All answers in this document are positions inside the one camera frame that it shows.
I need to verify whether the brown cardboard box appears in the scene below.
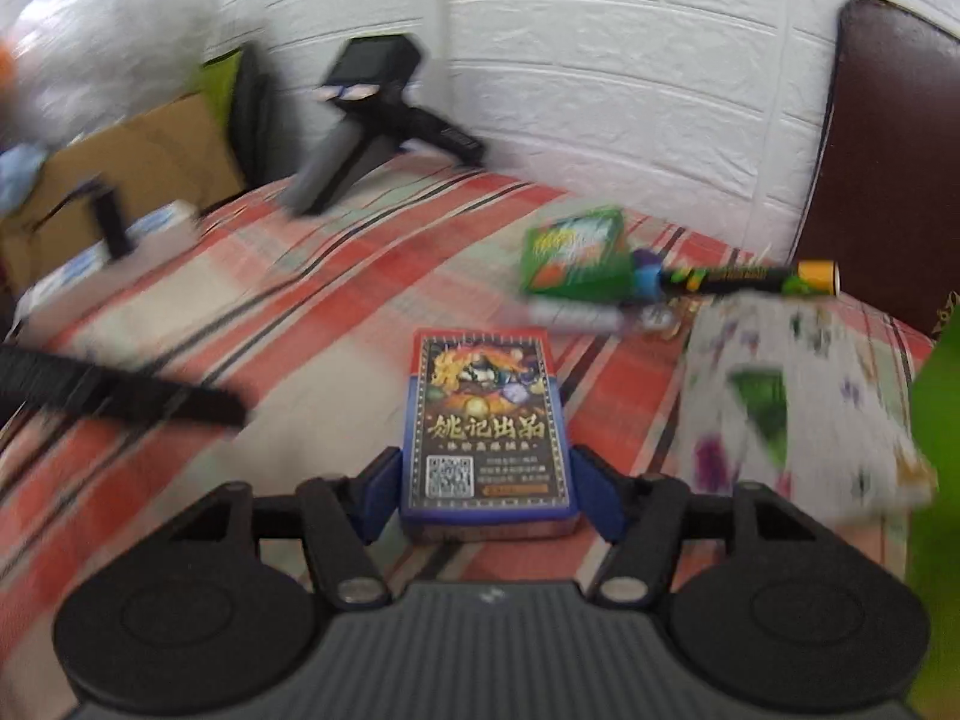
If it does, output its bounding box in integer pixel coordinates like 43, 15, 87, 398
0, 90, 248, 301

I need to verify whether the white box with blue print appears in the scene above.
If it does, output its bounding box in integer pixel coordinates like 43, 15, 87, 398
13, 199, 202, 335

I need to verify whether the black chair back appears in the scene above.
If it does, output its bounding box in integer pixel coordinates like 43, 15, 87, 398
225, 42, 277, 192

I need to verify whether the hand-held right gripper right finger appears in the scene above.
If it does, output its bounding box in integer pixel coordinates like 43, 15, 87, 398
570, 445, 827, 610

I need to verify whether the small black upright object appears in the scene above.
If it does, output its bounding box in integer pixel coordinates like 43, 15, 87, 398
84, 181, 134, 259

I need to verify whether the black ribbed bar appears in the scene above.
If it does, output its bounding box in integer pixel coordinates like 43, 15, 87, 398
0, 343, 250, 430

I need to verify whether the purple toy piece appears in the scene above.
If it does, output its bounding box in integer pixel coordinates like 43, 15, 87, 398
628, 246, 667, 304

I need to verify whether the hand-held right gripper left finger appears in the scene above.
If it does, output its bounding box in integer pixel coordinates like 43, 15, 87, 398
161, 446, 403, 610

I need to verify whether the white printed packet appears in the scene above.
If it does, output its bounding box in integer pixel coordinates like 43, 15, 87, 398
672, 291, 937, 522

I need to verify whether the dark brown chair back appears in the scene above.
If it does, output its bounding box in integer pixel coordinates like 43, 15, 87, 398
793, 0, 960, 340

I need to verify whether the black yellow marker pen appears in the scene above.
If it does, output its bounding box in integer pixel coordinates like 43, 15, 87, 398
646, 258, 842, 299

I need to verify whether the green card box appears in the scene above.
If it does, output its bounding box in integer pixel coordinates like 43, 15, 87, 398
520, 205, 632, 299

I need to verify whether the silver pen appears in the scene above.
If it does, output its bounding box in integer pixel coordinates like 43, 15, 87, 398
501, 298, 676, 337

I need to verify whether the white plastic bag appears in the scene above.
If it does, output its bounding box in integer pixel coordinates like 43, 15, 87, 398
0, 0, 223, 158

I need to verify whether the blue playing card box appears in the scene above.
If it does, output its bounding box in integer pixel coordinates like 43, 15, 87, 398
399, 328, 580, 542

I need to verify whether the red striped bed sheet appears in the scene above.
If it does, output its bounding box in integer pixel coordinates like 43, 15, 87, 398
0, 150, 938, 616

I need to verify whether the bright green cloth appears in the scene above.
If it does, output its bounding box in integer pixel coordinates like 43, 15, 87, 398
902, 304, 960, 620

